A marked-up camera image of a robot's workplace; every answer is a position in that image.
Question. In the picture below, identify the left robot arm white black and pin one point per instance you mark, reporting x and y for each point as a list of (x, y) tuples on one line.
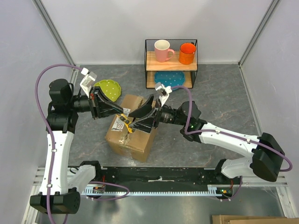
[(58, 194)]

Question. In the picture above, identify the brown cardboard express box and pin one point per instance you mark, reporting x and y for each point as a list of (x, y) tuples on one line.
[(136, 145)]

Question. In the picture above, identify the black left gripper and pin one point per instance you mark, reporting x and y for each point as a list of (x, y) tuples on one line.
[(103, 110)]

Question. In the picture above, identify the black wire wooden shelf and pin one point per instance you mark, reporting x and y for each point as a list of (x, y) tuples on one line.
[(152, 65)]

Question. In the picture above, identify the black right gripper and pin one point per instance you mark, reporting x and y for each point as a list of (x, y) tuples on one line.
[(146, 124)]

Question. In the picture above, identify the pink mug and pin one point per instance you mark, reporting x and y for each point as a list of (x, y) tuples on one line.
[(163, 52)]

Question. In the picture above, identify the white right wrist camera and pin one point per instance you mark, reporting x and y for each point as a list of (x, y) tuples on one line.
[(163, 91)]

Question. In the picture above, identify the orange mug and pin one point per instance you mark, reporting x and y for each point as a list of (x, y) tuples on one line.
[(186, 53)]

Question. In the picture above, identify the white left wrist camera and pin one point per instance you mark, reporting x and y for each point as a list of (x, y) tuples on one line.
[(87, 82)]

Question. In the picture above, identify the cardboard sheet corner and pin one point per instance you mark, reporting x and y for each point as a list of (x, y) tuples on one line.
[(226, 219)]

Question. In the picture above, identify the yellow utility knife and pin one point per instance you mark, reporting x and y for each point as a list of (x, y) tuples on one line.
[(126, 121)]

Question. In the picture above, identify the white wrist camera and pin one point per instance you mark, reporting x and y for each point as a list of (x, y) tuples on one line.
[(87, 82), (163, 91)]

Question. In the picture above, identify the blue dotted plate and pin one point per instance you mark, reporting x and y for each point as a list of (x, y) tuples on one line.
[(169, 78)]

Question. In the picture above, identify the green dotted plate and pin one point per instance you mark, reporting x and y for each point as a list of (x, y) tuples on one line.
[(110, 88)]

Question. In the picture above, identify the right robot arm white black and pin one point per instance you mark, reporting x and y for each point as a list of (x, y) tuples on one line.
[(262, 156)]

